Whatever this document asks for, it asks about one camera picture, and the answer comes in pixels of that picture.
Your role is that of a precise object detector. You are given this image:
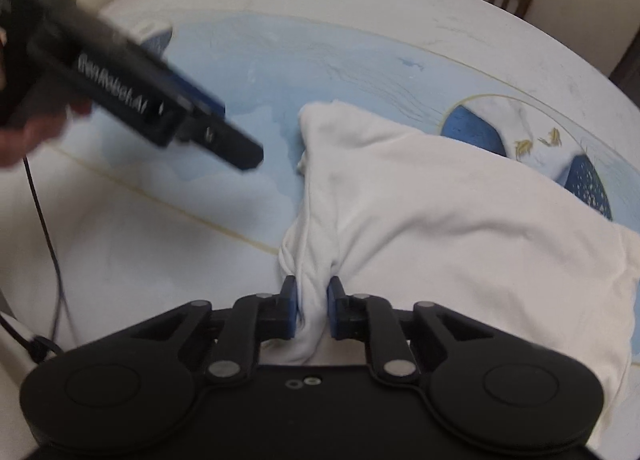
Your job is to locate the white printed sweatshirt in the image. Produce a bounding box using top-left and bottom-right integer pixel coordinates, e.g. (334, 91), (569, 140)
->
(265, 102), (639, 446)

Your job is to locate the person's left hand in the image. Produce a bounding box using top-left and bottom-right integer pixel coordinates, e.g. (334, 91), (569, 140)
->
(1, 78), (92, 168)

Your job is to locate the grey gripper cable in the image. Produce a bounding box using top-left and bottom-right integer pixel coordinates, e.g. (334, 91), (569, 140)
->
(0, 156), (66, 366)

